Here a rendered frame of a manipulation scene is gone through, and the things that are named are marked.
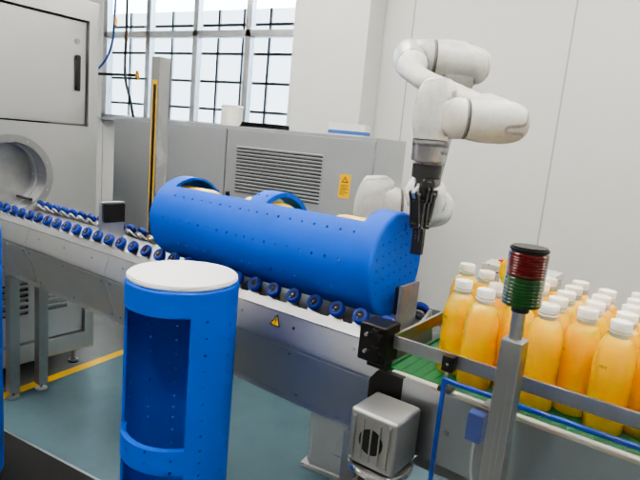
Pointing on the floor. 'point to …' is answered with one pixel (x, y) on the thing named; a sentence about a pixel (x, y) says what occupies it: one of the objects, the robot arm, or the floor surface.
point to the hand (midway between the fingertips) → (417, 241)
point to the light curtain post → (158, 130)
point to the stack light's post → (503, 409)
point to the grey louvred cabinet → (253, 163)
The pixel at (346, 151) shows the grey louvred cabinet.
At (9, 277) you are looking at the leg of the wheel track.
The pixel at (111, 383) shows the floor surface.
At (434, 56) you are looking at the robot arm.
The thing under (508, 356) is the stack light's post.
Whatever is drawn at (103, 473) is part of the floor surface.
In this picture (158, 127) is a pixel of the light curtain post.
